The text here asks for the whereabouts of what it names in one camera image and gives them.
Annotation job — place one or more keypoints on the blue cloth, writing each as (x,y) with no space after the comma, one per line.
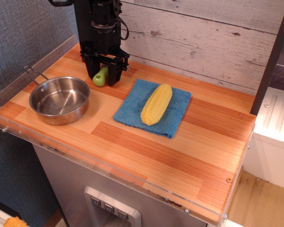
(130,111)

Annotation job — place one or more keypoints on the dark vertical post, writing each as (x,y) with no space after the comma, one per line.
(271,64)
(83,19)

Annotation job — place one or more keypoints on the dark right vertical post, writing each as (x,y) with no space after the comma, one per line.
(271,64)

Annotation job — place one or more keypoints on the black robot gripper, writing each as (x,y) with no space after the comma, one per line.
(106,50)

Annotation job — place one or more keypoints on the green handled grey spatula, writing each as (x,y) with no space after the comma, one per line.
(100,78)

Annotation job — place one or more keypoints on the white toy sink unit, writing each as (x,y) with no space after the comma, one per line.
(265,154)

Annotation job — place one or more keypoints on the dark left vertical post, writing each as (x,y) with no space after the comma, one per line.
(83,19)

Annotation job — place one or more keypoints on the yellow toy corn cob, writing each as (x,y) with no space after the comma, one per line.
(156,105)

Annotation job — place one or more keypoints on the silver toy fridge dispenser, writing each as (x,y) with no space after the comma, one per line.
(107,211)

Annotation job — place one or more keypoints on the orange object bottom left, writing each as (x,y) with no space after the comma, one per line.
(15,222)

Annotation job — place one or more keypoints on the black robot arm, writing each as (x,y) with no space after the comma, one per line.
(105,15)

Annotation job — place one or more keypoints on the stainless steel pan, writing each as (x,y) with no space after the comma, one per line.
(60,100)

